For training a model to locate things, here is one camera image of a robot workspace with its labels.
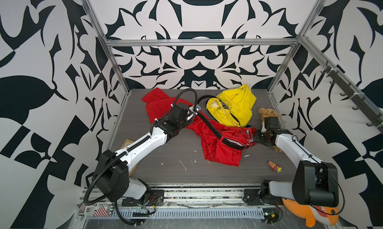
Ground black belt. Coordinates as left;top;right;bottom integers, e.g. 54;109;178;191
197;113;249;151
197;95;240;127

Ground red trousers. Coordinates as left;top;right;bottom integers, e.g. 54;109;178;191
142;88;257;167

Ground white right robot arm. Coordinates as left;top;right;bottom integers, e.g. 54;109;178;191
242;117;343;208

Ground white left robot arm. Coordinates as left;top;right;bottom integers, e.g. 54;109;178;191
83;95;200;206

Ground black belt in yellow trousers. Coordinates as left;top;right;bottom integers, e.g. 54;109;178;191
197;95;240;127

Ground yellow trousers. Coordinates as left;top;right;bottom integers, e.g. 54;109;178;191
215;85;257;128

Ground brown teddy bear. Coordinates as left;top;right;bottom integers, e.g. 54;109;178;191
258;108;283;152

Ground small colourful toy figure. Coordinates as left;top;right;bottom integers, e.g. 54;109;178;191
267;161;282;173

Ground framed picture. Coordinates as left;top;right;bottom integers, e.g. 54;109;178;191
120;139;138;177

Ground orange plush fish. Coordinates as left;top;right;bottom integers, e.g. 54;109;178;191
282;199;339;228

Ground black coat hook rack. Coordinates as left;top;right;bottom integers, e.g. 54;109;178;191
321;60;383;134

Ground striped printed bag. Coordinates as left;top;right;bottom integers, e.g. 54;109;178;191
78;202;114;217

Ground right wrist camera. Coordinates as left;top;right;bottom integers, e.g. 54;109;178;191
261;117;281;132

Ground white cable duct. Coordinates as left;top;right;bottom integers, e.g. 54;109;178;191
86;207;265;220

